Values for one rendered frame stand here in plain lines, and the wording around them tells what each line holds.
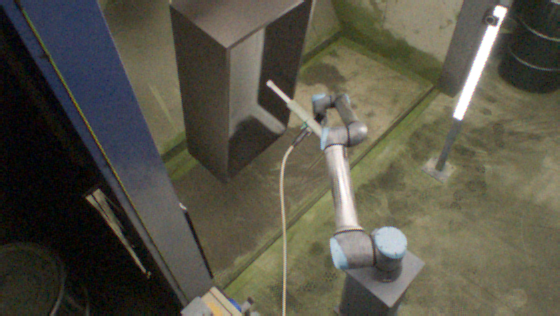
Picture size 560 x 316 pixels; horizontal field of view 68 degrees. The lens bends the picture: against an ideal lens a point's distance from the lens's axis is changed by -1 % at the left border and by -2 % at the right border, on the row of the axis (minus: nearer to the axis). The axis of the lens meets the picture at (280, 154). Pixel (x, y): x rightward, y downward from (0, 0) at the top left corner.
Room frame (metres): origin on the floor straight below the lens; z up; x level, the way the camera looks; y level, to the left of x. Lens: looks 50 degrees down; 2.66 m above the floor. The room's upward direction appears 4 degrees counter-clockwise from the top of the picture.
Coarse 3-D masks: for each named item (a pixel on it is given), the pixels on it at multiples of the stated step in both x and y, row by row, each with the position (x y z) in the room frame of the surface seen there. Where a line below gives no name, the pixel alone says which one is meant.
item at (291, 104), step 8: (272, 88) 1.92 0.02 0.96; (288, 104) 1.81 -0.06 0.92; (296, 104) 1.81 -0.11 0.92; (296, 112) 1.77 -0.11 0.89; (304, 112) 1.77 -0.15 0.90; (304, 120) 1.73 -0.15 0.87; (312, 120) 1.72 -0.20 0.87; (304, 128) 1.71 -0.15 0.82; (312, 128) 1.68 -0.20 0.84; (320, 128) 1.67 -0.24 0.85; (304, 136) 1.68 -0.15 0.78; (320, 136) 1.64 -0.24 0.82; (296, 144) 1.67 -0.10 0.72
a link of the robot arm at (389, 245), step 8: (384, 232) 0.94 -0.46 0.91; (392, 232) 0.94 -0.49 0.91; (400, 232) 0.94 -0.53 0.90; (376, 240) 0.90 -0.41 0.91; (384, 240) 0.90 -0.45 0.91; (392, 240) 0.90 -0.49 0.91; (400, 240) 0.90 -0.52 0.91; (376, 248) 0.87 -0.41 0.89; (384, 248) 0.86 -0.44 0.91; (392, 248) 0.86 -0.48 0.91; (400, 248) 0.86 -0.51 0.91; (376, 256) 0.84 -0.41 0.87; (384, 256) 0.84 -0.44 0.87; (392, 256) 0.83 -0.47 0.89; (400, 256) 0.83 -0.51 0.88; (376, 264) 0.82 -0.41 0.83; (384, 264) 0.82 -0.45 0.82; (392, 264) 0.82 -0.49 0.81; (400, 264) 0.85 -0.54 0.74
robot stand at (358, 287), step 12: (408, 252) 0.96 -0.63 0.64; (408, 264) 0.89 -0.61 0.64; (420, 264) 0.89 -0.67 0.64; (348, 276) 0.88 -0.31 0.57; (360, 276) 0.85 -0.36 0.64; (408, 276) 0.83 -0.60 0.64; (348, 288) 0.87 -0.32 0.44; (360, 288) 0.82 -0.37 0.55; (372, 288) 0.78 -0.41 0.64; (384, 288) 0.78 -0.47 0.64; (396, 288) 0.77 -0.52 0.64; (348, 300) 0.86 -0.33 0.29; (360, 300) 0.81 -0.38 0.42; (372, 300) 0.76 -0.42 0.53; (384, 300) 0.72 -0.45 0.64; (396, 300) 0.72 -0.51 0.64; (336, 312) 0.89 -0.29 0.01; (348, 312) 0.84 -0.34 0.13; (360, 312) 0.79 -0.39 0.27; (372, 312) 0.75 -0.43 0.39; (384, 312) 0.73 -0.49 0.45; (396, 312) 0.86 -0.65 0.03
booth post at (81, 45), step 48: (0, 0) 0.75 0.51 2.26; (48, 0) 0.80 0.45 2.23; (96, 0) 0.87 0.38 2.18; (48, 48) 0.77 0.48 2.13; (96, 48) 0.83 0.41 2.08; (48, 96) 0.81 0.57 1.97; (96, 96) 0.80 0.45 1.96; (96, 144) 0.76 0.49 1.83; (144, 144) 0.84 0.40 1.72; (144, 192) 0.80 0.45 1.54; (144, 240) 0.75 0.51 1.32; (192, 240) 0.86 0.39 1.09; (192, 288) 0.80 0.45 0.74
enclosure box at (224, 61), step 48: (192, 0) 1.69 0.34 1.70; (240, 0) 1.72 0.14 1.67; (288, 0) 1.74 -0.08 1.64; (192, 48) 1.59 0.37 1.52; (240, 48) 2.07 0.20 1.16; (288, 48) 1.99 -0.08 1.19; (192, 96) 1.66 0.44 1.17; (240, 96) 2.15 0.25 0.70; (288, 96) 1.99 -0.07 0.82; (192, 144) 1.76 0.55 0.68; (240, 144) 1.90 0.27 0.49
